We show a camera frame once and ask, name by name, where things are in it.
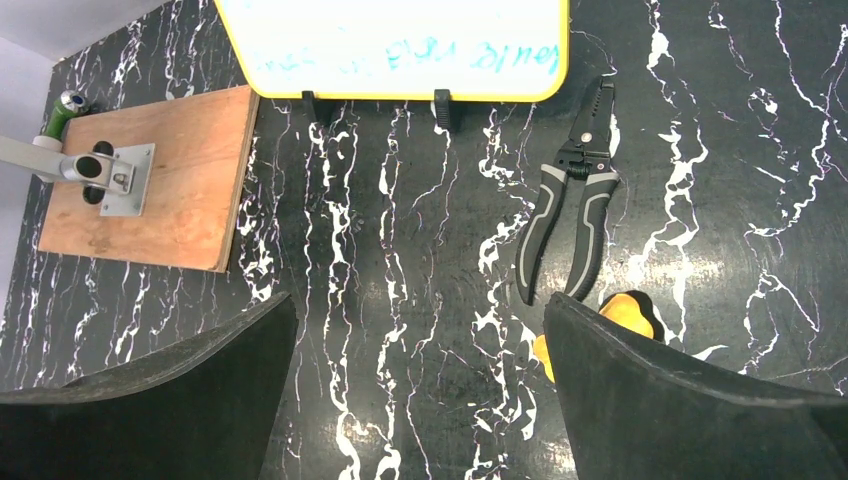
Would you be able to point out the yellow black eraser pad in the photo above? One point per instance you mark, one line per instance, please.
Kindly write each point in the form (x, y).
(632, 309)

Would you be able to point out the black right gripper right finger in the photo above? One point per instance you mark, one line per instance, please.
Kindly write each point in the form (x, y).
(635, 408)

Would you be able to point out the grey metal stand bracket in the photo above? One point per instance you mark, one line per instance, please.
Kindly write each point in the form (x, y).
(117, 177)

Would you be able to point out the yellow-framed whiteboard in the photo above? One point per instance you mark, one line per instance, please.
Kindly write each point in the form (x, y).
(478, 51)

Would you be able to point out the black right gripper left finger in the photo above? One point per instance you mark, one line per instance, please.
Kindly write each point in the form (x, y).
(201, 408)

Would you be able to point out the plywood board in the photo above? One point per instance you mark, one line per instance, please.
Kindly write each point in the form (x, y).
(201, 147)

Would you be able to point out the green white cylinder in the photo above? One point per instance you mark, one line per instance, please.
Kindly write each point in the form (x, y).
(69, 105)

